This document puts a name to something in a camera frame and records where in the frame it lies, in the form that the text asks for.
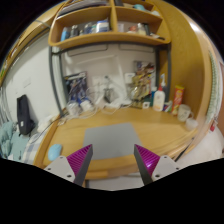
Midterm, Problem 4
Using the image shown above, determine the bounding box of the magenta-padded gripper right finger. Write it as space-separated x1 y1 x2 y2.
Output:
133 143 182 186

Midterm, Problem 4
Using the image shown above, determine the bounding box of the blue white plaid sheet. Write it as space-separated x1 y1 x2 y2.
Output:
21 133 46 164

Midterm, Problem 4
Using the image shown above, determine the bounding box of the long wooden wall shelf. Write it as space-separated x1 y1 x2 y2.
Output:
0 1 64 86

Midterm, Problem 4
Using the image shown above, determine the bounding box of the white charger block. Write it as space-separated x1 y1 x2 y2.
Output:
79 99 95 113

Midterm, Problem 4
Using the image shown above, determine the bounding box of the gold robot figure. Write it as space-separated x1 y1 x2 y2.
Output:
131 61 156 109

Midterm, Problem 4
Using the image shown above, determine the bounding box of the metal cup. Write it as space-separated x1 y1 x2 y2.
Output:
103 87 116 104

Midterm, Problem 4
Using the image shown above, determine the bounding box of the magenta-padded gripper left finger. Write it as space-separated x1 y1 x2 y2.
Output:
43 143 94 187

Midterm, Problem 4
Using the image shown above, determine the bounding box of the teal blanket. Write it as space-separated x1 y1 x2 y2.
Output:
0 121 29 161

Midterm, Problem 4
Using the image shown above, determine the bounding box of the grey metal frame post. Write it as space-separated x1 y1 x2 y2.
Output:
49 45 65 115

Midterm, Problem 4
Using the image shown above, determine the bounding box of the blue robot model box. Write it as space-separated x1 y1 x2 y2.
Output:
63 71 89 104

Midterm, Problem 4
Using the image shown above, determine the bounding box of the white power strip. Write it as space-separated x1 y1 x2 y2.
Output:
104 98 133 109

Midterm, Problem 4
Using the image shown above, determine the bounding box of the blue bottle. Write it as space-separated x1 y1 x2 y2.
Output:
150 86 158 108

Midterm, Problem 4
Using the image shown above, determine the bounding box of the black backpack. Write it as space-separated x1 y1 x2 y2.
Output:
16 94 36 136

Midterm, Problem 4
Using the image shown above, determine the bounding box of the clear plastic jar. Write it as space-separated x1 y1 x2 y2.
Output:
65 101 80 116

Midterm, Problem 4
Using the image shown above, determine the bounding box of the white pump lotion bottle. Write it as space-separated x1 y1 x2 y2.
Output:
153 73 167 113

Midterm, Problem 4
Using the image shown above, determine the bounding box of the wooden shelf unit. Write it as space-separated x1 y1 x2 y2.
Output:
48 0 172 51

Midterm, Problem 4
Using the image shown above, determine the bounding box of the white mug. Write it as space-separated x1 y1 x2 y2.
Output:
177 104 194 123

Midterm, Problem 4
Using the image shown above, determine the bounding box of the grey mouse pad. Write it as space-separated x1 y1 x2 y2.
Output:
83 122 144 161

